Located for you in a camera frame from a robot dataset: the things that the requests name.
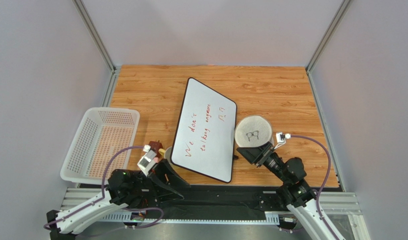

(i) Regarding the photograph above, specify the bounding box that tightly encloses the white plastic basket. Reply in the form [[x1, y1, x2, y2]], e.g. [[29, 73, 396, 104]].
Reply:
[[60, 107, 140, 185]]

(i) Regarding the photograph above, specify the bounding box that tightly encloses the white mesh laundry bag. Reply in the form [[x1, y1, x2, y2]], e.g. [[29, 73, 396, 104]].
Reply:
[[234, 115, 274, 148]]

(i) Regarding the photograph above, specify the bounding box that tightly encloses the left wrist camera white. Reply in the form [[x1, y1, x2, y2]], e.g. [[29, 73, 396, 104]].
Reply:
[[137, 150, 157, 176]]

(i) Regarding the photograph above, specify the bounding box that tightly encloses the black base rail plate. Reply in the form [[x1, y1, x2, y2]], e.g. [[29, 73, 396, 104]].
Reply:
[[146, 184, 287, 221]]

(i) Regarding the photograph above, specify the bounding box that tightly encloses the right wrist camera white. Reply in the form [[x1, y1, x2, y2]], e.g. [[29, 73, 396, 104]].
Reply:
[[274, 132, 291, 150]]

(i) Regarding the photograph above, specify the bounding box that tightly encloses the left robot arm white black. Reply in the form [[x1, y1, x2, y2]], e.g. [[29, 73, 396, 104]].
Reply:
[[43, 158, 190, 240]]

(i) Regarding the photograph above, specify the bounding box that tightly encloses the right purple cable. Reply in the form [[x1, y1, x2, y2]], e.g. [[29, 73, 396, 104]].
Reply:
[[278, 134, 344, 240]]

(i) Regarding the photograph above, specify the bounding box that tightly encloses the purple cable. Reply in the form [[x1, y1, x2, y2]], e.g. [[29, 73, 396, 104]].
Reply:
[[43, 144, 164, 231], [278, 134, 344, 240]]

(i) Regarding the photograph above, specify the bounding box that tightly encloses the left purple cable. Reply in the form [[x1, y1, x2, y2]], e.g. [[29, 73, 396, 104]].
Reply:
[[43, 144, 164, 231]]

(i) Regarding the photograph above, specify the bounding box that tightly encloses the yellow white cup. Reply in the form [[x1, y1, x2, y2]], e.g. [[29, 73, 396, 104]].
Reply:
[[158, 146, 174, 166]]

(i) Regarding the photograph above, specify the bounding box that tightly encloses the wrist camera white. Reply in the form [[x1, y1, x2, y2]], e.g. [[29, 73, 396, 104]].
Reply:
[[274, 132, 291, 150], [137, 150, 157, 176]]

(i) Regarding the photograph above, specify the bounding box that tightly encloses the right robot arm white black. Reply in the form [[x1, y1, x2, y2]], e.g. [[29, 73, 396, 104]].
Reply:
[[237, 140, 344, 240]]

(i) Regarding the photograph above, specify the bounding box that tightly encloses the aluminium frame rail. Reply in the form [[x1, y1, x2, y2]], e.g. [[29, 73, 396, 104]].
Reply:
[[49, 186, 371, 240]]

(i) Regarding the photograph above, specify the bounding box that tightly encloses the whiteboard with red writing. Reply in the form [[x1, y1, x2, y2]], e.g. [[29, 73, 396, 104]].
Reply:
[[170, 77, 237, 183]]

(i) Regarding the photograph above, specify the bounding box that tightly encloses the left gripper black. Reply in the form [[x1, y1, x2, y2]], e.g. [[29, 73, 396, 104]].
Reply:
[[133, 157, 191, 202]]

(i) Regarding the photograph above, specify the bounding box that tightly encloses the dark red power adapter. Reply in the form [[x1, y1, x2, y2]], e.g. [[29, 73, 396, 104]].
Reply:
[[148, 141, 163, 155]]

